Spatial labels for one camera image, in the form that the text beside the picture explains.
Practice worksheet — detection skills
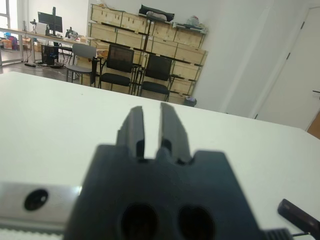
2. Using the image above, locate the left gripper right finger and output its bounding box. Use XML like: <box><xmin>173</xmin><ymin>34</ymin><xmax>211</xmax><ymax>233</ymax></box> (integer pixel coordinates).
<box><xmin>159</xmin><ymin>101</ymin><xmax>194</xmax><ymax>166</ymax></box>

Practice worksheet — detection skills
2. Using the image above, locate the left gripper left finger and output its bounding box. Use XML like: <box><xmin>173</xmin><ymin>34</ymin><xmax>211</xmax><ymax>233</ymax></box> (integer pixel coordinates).
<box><xmin>115</xmin><ymin>105</ymin><xmax>146</xmax><ymax>161</ymax></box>

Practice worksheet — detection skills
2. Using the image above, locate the plain cardboard box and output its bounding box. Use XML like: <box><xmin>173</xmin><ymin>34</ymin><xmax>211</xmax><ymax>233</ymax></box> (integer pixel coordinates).
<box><xmin>21</xmin><ymin>36</ymin><xmax>33</xmax><ymax>50</ymax></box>

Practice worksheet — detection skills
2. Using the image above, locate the white equipment box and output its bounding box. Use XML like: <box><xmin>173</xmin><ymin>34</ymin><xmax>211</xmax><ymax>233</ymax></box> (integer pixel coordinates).
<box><xmin>35</xmin><ymin>23</ymin><xmax>48</xmax><ymax>35</ymax></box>

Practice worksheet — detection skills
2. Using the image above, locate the cardboard box with colourful items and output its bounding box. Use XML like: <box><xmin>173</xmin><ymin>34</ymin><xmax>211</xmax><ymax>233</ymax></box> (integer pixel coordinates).
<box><xmin>1</xmin><ymin>36</ymin><xmax>18</xmax><ymax>50</ymax></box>

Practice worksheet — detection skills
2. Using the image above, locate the small dark trash bin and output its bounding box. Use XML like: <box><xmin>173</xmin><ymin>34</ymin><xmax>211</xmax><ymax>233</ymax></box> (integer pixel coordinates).
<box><xmin>184</xmin><ymin>96</ymin><xmax>198</xmax><ymax>108</ymax></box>

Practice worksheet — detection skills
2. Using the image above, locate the wooden storage crate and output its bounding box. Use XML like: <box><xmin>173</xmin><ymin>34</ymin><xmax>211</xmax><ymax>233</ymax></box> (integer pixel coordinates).
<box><xmin>116</xmin><ymin>28</ymin><xmax>148</xmax><ymax>51</ymax></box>
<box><xmin>90</xmin><ymin>3</ymin><xmax>124</xmax><ymax>26</ymax></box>
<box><xmin>146</xmin><ymin>36</ymin><xmax>179</xmax><ymax>60</ymax></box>
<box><xmin>87</xmin><ymin>21</ymin><xmax>118</xmax><ymax>43</ymax></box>
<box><xmin>151</xmin><ymin>21</ymin><xmax>177</xmax><ymax>42</ymax></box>
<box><xmin>169</xmin><ymin>77</ymin><xmax>200</xmax><ymax>97</ymax></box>
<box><xmin>173</xmin><ymin>27</ymin><xmax>208</xmax><ymax>50</ymax></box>
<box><xmin>175</xmin><ymin>42</ymin><xmax>209</xmax><ymax>66</ymax></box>
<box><xmin>121</xmin><ymin>11</ymin><xmax>154</xmax><ymax>35</ymax></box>
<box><xmin>171</xmin><ymin>61</ymin><xmax>204</xmax><ymax>81</ymax></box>

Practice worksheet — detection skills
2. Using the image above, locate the black mesh chair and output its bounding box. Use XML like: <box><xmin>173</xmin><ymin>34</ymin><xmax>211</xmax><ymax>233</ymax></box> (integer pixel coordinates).
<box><xmin>138</xmin><ymin>53</ymin><xmax>176</xmax><ymax>102</ymax></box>
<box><xmin>98</xmin><ymin>43</ymin><xmax>137</xmax><ymax>95</ymax></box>

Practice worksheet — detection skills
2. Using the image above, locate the wooden crate with orange print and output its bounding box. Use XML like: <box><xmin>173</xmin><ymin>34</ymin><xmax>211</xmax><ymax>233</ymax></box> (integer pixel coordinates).
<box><xmin>88</xmin><ymin>39</ymin><xmax>112</xmax><ymax>71</ymax></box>

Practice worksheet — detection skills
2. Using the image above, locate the grey plastic chair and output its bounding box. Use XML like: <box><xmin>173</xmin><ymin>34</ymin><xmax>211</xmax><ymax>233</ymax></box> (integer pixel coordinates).
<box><xmin>65</xmin><ymin>42</ymin><xmax>98</xmax><ymax>85</ymax></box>

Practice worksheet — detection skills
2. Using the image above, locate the black computer tower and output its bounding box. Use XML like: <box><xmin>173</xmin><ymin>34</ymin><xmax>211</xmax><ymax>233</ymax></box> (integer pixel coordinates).
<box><xmin>41</xmin><ymin>44</ymin><xmax>60</xmax><ymax>65</ymax></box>

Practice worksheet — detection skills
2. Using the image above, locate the crumpled plastic bag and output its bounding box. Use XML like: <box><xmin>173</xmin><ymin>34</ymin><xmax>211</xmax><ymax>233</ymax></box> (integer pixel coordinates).
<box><xmin>186</xmin><ymin>15</ymin><xmax>202</xmax><ymax>26</ymax></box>

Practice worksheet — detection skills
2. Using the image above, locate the black open bag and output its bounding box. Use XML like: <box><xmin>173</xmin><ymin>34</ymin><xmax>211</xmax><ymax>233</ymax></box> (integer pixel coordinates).
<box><xmin>138</xmin><ymin>4</ymin><xmax>176</xmax><ymax>23</ymax></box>

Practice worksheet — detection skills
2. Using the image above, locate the white door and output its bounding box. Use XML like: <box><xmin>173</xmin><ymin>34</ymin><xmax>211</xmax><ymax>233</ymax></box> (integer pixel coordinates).
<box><xmin>254</xmin><ymin>6</ymin><xmax>320</xmax><ymax>131</ymax></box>

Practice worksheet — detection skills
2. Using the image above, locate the black computer monitor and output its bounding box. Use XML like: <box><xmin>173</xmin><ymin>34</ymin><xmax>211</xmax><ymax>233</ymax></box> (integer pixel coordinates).
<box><xmin>37</xmin><ymin>6</ymin><xmax>63</xmax><ymax>37</ymax></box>

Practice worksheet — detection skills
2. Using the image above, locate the long wooden office desk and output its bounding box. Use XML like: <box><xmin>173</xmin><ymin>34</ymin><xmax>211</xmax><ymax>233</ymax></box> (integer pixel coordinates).
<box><xmin>0</xmin><ymin>26</ymin><xmax>88</xmax><ymax>66</ymax></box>

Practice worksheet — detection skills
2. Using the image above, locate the bright window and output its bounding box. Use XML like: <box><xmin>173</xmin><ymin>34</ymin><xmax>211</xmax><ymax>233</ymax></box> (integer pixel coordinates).
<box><xmin>0</xmin><ymin>0</ymin><xmax>11</xmax><ymax>29</ymax></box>

